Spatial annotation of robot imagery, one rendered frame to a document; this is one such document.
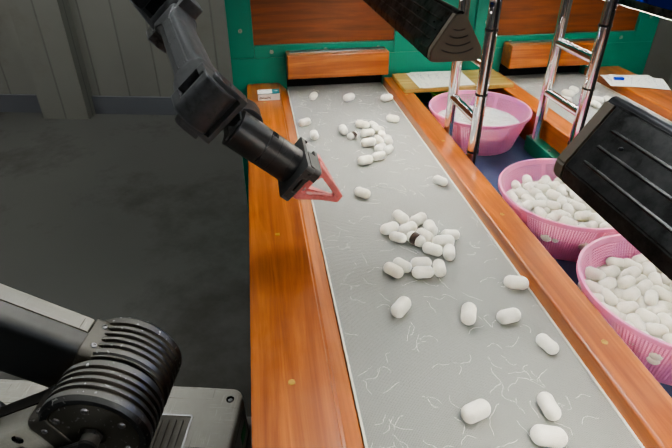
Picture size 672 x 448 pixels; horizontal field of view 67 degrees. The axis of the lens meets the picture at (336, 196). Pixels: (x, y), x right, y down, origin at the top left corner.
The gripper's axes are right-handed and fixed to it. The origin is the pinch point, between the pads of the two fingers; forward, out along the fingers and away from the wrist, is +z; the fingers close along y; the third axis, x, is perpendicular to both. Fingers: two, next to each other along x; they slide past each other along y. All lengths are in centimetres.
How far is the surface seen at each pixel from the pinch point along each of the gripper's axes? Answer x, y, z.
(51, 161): 148, 198, -38
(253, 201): 14.9, 13.4, -4.8
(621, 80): -58, 66, 79
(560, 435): -6.0, -39.0, 18.9
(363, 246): 4.7, -0.2, 10.4
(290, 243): 11.0, -0.8, -0.5
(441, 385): 2.0, -29.4, 13.1
